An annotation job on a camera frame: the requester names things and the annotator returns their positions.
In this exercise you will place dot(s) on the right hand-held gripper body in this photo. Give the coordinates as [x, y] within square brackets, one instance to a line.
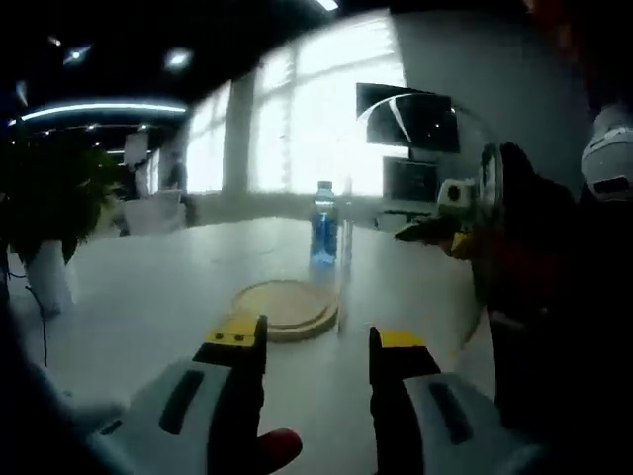
[455, 195]

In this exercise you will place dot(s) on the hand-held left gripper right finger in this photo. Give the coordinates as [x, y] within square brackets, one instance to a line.
[425, 410]

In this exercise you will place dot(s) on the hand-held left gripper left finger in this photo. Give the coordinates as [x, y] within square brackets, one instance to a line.
[198, 410]

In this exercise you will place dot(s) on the blue Mizone drink bottle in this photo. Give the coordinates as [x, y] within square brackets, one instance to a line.
[324, 232]

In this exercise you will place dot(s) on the round wooden cover base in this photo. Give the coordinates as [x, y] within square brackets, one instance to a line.
[287, 312]

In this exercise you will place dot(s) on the person's left hand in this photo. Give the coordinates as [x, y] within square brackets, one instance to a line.
[277, 447]

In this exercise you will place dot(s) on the dark desk monitor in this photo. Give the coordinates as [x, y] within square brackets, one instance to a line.
[410, 178]

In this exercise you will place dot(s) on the white chest-worn device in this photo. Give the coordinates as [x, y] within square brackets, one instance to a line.
[610, 158]

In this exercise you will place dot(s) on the potted green plant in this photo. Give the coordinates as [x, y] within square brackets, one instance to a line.
[49, 198]

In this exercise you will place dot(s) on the black wall screen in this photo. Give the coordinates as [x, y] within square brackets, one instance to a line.
[420, 123]

